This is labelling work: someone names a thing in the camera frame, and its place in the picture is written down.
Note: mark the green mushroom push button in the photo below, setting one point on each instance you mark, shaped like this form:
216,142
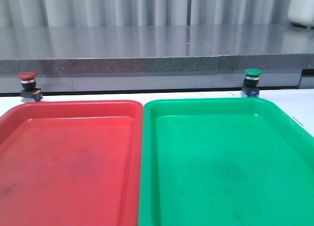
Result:
250,82

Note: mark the red mushroom push button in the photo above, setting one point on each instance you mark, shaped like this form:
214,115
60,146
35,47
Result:
30,92

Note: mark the green plastic tray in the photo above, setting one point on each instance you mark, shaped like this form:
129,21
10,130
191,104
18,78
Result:
224,162

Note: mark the grey stone platform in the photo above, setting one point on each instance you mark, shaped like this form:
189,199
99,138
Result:
66,51

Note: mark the red plastic tray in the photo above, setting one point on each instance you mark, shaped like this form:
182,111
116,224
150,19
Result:
70,163

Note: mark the white container in background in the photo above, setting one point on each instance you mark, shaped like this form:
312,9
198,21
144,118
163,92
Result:
301,12

